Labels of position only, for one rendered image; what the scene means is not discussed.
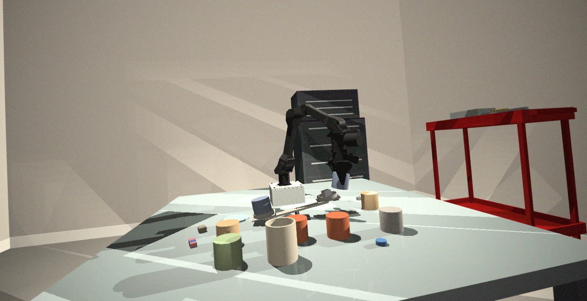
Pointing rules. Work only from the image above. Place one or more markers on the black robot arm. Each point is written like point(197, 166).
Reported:
point(293, 119)

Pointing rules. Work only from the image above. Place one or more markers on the blue short cylinder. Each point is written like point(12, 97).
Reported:
point(381, 241)

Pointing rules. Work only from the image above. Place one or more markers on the olive green cylinder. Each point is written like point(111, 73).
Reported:
point(227, 251)

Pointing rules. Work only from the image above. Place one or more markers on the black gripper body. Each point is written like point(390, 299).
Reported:
point(338, 158)

